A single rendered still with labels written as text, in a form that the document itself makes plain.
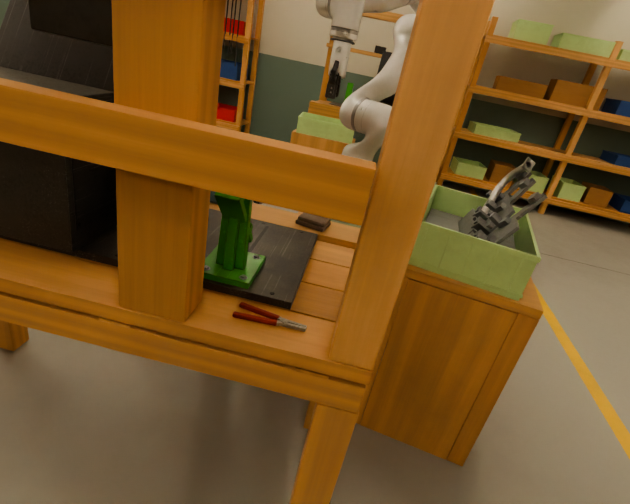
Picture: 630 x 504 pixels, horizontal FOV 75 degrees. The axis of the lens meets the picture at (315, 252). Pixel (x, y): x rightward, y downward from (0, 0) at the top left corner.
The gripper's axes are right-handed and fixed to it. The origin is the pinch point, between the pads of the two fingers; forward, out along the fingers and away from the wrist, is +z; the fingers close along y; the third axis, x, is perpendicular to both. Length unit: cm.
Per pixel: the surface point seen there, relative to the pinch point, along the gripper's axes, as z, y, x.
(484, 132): 40, 456, -168
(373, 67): -9, 518, -1
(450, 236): 36, -4, -50
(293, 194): 9, -79, -5
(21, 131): 9, -79, 39
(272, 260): 40, -43, 3
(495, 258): 39, -7, -65
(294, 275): 40, -48, -4
